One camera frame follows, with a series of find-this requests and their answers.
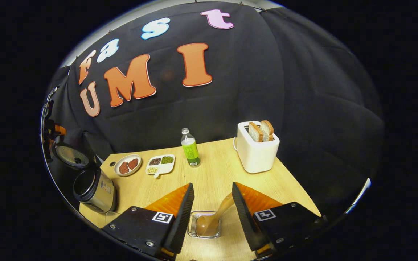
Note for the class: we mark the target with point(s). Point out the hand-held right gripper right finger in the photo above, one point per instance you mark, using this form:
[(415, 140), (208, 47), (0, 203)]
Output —
[(247, 221)]

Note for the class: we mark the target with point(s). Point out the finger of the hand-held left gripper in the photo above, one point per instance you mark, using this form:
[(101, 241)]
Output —
[(59, 131)]

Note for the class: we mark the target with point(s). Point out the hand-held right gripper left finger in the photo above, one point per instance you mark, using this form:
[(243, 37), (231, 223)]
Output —
[(180, 221)]

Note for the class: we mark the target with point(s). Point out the wooden spoon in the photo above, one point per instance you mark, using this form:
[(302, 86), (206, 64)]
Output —
[(209, 223)]

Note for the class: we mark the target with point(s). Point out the black rice cooker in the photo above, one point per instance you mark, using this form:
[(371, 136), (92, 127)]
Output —
[(96, 188)]

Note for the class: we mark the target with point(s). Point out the white divided dish of beans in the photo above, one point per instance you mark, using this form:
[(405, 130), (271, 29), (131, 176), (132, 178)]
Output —
[(160, 165)]

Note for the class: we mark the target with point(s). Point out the white toaster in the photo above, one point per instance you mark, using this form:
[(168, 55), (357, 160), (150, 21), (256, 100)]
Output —
[(256, 156)]

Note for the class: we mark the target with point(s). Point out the round white plate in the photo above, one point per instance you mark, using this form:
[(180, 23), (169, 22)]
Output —
[(120, 161)]

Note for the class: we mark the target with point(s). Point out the clear bottle with green label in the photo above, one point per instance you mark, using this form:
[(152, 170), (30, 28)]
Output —
[(191, 150)]

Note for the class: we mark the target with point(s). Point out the red meat piece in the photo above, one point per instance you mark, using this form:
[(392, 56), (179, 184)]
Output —
[(133, 164), (123, 168)]

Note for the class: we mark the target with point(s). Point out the toasted bread slice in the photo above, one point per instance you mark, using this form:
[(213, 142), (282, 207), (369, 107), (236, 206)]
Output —
[(255, 132), (267, 129)]

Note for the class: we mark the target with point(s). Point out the black backdrop cloth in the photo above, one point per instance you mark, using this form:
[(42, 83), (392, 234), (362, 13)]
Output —
[(285, 90)]

